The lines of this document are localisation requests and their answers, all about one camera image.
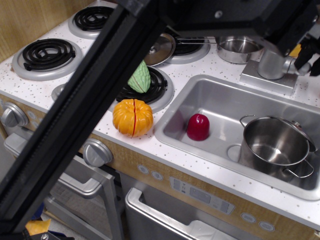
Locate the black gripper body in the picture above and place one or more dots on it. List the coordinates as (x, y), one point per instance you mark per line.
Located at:
(286, 26)

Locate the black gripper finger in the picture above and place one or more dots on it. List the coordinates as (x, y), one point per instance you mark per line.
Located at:
(315, 69)
(308, 47)

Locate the silver faucet with lever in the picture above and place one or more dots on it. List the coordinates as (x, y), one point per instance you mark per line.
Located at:
(274, 73)

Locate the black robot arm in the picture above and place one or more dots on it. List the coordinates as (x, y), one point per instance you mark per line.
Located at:
(125, 39)

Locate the small steel pot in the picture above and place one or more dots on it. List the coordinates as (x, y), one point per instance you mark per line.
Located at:
(238, 49)

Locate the silver sink basin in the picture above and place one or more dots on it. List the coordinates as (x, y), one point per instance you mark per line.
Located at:
(227, 106)

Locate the steel pot in sink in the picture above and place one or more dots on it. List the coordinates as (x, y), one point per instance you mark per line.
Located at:
(276, 147)

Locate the back right stove burner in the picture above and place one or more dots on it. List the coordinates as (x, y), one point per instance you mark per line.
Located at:
(187, 51)

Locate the stove burner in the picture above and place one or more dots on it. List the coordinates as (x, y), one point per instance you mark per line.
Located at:
(88, 22)
(158, 96)
(47, 59)
(187, 51)

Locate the steel pot lid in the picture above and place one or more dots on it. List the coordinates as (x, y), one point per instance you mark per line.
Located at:
(161, 50)

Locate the red toy cup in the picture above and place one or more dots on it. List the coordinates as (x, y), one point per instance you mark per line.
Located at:
(198, 128)

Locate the front right stove burner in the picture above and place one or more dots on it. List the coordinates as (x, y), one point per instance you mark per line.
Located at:
(158, 96)

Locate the green toy vegetable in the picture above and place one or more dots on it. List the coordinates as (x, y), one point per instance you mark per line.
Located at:
(140, 81)

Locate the orange toy pumpkin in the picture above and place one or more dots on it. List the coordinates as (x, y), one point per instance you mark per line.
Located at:
(132, 117)

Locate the back left stove burner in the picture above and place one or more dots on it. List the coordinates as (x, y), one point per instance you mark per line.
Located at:
(88, 22)

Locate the silver dishwasher door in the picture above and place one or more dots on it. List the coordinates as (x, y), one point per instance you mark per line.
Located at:
(157, 216)

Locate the silver oven knob right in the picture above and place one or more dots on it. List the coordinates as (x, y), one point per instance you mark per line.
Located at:
(96, 154)

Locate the silver oven knob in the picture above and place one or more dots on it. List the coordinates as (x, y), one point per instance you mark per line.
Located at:
(96, 154)
(13, 116)

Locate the silver stove knob front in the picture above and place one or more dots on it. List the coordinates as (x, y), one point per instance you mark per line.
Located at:
(57, 91)

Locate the front left stove burner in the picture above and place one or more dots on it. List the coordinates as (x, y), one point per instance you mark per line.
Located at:
(47, 59)

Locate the silver oven knob left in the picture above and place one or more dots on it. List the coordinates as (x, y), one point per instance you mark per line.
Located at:
(13, 116)

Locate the yellow tape piece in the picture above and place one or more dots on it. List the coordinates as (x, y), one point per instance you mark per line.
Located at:
(35, 227)

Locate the silver oven door handle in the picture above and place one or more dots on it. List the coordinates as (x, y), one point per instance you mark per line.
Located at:
(78, 177)

